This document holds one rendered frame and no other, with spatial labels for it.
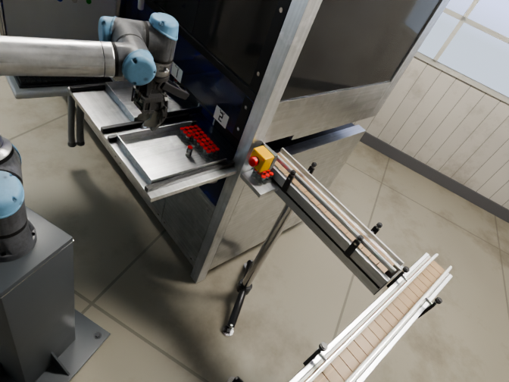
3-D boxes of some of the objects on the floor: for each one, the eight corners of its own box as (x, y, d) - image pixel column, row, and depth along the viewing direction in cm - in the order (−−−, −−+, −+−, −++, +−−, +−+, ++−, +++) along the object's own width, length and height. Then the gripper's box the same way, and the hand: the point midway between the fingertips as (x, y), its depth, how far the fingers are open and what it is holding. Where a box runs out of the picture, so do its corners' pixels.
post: (199, 270, 213) (413, -273, 76) (204, 278, 211) (436, -268, 74) (189, 275, 209) (398, -290, 72) (195, 283, 207) (423, -287, 69)
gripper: (132, 64, 102) (126, 125, 115) (149, 82, 98) (140, 142, 112) (160, 62, 107) (151, 121, 121) (176, 79, 103) (164, 137, 117)
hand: (154, 126), depth 117 cm, fingers closed
